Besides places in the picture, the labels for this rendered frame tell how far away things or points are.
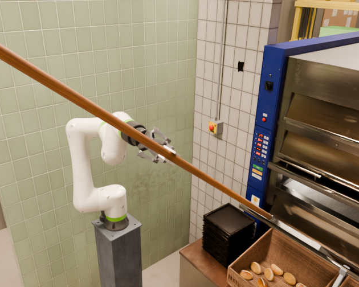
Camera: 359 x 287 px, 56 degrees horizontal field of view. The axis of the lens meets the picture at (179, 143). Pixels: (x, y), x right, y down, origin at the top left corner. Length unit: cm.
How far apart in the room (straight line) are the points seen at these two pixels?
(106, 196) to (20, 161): 66
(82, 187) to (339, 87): 154
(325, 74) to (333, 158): 51
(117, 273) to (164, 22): 172
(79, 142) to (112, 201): 37
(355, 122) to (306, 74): 39
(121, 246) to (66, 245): 80
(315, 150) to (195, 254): 122
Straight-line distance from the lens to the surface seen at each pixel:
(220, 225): 258
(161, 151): 115
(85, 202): 194
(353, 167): 223
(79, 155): 189
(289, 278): 268
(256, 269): 268
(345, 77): 211
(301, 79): 224
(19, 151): 230
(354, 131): 214
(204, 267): 271
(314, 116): 223
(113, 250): 207
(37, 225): 260
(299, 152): 236
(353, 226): 238
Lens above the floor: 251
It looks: 26 degrees down
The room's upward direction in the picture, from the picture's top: 1 degrees clockwise
